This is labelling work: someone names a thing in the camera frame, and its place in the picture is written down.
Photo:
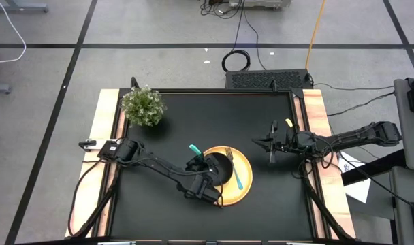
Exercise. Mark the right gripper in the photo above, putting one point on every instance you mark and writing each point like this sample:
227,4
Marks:
273,156

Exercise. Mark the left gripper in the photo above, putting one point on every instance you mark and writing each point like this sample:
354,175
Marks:
202,166

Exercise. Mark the dark grey ribbed bowl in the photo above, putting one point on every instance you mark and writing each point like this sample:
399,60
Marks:
224,170

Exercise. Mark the yellow round plate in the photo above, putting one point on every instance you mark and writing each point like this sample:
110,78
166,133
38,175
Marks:
244,177

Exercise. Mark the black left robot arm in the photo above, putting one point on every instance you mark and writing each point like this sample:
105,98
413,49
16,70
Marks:
159,166

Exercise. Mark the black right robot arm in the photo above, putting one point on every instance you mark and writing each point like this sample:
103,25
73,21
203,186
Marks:
357,136

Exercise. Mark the yellow tape label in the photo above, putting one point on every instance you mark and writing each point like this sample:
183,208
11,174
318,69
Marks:
288,123

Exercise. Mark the black table clamp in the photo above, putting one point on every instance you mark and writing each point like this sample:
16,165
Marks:
135,84
273,85

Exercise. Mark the black computer tower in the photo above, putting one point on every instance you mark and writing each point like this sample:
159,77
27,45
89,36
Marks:
261,80

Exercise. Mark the green plant in black pot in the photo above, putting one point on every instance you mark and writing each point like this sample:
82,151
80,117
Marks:
142,105

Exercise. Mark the white paper sheet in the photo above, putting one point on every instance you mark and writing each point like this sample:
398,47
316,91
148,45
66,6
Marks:
358,190

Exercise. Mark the black desk leg bar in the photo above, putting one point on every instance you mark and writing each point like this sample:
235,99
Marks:
374,167

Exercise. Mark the white floor device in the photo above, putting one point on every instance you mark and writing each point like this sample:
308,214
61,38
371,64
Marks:
261,3

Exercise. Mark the grey desk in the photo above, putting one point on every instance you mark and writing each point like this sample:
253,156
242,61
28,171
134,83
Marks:
404,190
411,153

